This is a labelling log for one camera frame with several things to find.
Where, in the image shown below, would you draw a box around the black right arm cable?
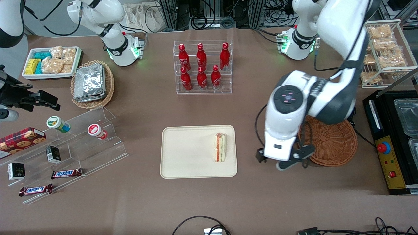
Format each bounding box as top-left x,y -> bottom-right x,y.
24,0 -> 83,37

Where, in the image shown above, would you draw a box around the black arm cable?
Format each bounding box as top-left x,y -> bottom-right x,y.
24,0 -> 83,37
314,37 -> 347,72

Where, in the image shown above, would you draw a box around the red tartan cookie box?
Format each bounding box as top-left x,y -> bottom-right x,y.
0,127 -> 46,160

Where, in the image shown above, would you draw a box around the beige cloth bag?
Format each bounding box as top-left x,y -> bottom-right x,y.
122,3 -> 164,33

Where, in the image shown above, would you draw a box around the triangle sandwich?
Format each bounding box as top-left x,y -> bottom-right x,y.
213,132 -> 227,163

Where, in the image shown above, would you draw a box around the black knotted table cable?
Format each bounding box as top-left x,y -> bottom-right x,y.
347,109 -> 376,147

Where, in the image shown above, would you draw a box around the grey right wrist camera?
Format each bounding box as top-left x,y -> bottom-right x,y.
0,109 -> 19,122

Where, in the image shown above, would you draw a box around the black looped cable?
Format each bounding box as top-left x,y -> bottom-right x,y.
172,215 -> 231,235

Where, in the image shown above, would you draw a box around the clear acrylic stepped display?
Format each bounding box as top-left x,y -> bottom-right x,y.
0,106 -> 129,205

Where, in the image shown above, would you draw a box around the clear acrylic bottle rack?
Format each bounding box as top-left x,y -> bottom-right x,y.
173,40 -> 233,95

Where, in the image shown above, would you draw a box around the coiled black background cables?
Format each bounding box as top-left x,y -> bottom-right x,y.
190,0 -> 237,30

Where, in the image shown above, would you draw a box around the red cola bottle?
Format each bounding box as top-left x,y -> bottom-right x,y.
211,65 -> 222,89
197,66 -> 208,90
180,67 -> 193,91
178,44 -> 191,71
196,43 -> 207,70
219,42 -> 230,71

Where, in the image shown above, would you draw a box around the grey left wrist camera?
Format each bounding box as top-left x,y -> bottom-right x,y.
276,160 -> 296,171

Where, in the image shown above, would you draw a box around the silver foil pack stack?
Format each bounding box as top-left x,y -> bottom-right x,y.
73,64 -> 106,102

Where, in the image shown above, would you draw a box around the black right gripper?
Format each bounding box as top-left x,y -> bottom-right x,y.
0,75 -> 61,111

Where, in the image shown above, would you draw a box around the white snack tray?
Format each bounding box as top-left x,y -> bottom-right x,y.
22,46 -> 82,81

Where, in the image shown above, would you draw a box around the oval brown wicker basket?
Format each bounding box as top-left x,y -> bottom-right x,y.
70,60 -> 115,110

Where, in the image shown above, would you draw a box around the red lid yoghurt cup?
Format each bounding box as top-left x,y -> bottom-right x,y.
88,124 -> 108,140

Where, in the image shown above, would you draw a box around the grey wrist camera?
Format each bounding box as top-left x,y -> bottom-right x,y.
0,109 -> 19,122
276,160 -> 296,171

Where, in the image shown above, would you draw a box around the round brown wicker basket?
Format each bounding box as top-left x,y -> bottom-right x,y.
297,115 -> 358,167

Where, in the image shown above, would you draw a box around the small black box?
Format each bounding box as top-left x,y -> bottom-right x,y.
8,162 -> 25,181
45,145 -> 62,164

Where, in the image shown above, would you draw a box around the clear plastic container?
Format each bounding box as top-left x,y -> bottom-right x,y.
408,137 -> 418,160
394,99 -> 418,137

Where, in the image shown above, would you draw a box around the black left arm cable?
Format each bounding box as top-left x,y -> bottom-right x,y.
314,37 -> 347,72

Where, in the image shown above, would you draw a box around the black machine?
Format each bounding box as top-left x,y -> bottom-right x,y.
363,90 -> 418,195

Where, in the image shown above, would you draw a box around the yellow snack packet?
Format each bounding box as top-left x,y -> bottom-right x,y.
25,59 -> 41,75

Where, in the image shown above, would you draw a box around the cream rectangular tray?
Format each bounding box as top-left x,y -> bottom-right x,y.
160,125 -> 238,179

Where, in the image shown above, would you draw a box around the black cable with connector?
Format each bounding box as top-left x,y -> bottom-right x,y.
297,217 -> 418,235

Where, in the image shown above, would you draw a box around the brown Snickers bar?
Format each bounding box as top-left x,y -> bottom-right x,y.
19,184 -> 53,197
51,168 -> 83,180

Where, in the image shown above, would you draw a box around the yellow control panel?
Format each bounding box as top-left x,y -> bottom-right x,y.
375,135 -> 406,190

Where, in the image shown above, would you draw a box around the white wire rack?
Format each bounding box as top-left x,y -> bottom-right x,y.
360,19 -> 418,89

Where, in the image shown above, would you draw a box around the green lid yoghurt cup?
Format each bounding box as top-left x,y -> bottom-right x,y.
46,116 -> 71,133

